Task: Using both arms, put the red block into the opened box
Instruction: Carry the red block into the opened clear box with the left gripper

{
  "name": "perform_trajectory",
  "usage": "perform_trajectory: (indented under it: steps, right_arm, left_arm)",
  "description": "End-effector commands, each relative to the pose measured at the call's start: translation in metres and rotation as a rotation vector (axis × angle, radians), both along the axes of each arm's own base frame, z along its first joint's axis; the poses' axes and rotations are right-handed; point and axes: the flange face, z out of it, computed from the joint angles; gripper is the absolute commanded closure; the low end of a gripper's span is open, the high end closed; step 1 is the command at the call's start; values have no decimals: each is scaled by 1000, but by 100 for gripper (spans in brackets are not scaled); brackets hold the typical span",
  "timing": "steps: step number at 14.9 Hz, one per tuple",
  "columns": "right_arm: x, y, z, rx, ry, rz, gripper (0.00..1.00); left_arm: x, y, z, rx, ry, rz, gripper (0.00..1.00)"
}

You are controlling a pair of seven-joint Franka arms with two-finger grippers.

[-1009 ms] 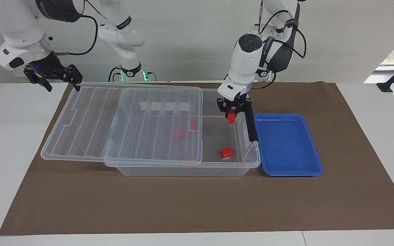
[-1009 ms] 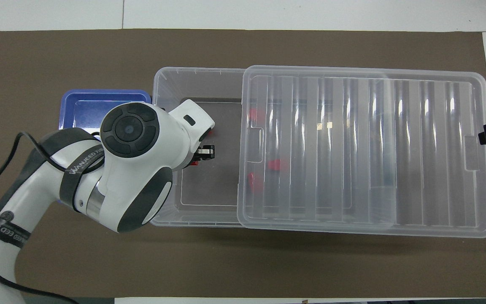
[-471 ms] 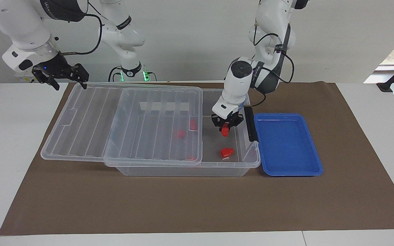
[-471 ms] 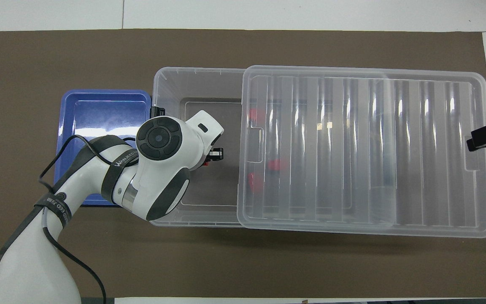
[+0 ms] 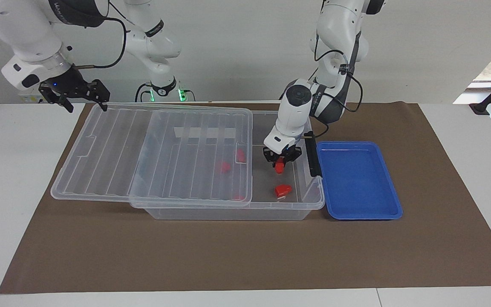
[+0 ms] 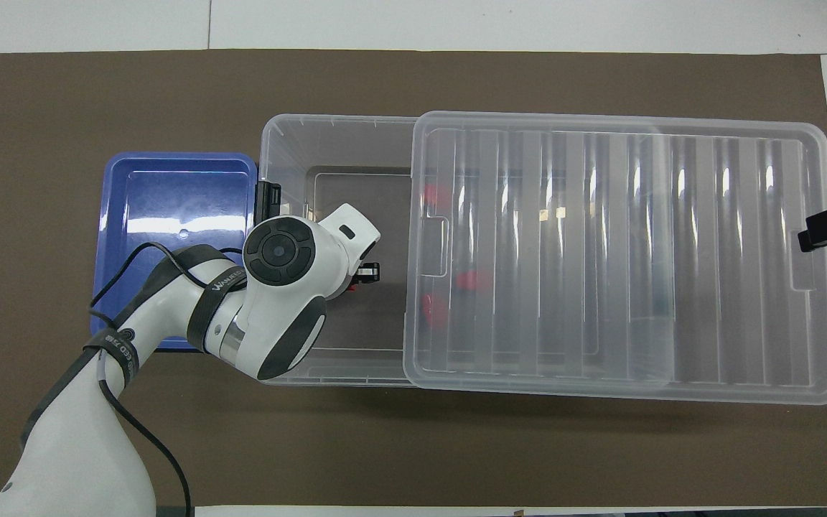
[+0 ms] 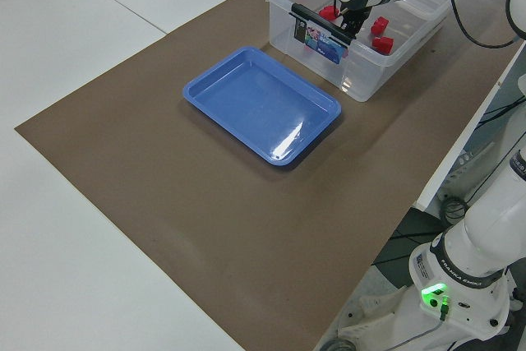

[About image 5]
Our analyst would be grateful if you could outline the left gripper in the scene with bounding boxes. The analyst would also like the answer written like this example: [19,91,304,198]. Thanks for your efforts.
[263,144,303,168]

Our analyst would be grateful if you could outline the clear plastic lid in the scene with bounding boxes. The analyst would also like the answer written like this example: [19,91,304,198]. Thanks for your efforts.
[51,102,254,209]

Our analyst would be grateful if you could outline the black cable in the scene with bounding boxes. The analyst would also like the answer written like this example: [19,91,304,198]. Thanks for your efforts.
[134,82,153,103]
[74,2,127,70]
[303,49,364,139]

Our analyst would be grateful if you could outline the black box handle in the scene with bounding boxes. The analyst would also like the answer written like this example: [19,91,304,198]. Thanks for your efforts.
[305,137,323,178]

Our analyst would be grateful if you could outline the clear plastic box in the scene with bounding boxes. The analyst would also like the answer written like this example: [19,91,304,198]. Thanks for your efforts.
[130,109,326,221]

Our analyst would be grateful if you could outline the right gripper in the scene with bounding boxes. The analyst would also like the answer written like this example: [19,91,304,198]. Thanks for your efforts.
[38,67,111,114]

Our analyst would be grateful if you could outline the blue plastic tray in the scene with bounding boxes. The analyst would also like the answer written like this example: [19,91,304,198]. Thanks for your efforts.
[316,141,403,220]

